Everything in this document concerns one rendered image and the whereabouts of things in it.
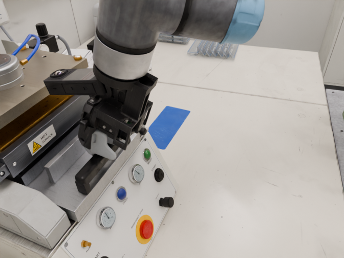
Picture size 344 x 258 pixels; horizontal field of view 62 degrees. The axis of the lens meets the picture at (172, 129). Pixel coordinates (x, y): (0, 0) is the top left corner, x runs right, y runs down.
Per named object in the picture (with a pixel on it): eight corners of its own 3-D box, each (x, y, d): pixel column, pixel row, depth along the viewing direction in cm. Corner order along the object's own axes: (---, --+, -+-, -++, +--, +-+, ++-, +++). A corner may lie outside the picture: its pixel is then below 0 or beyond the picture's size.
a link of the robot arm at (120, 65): (82, 34, 33) (119, 13, 39) (79, 65, 36) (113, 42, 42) (137, 63, 32) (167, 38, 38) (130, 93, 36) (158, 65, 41)
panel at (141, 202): (116, 308, 54) (59, 246, 46) (176, 191, 75) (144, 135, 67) (124, 310, 53) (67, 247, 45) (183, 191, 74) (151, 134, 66)
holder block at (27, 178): (-39, 162, 55) (-45, 152, 54) (37, 108, 70) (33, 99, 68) (26, 187, 50) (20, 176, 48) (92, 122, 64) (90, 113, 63)
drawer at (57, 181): (-40, 176, 57) (-61, 148, 53) (39, 116, 73) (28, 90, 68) (80, 225, 48) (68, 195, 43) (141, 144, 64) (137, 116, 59)
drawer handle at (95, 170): (78, 192, 49) (72, 176, 46) (123, 138, 59) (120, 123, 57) (87, 195, 48) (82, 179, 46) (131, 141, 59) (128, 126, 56)
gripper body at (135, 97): (123, 154, 44) (140, 97, 35) (76, 128, 44) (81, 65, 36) (146, 126, 49) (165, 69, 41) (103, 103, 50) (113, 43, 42)
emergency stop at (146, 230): (142, 242, 63) (134, 230, 61) (150, 227, 66) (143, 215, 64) (148, 243, 62) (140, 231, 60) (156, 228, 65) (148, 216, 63)
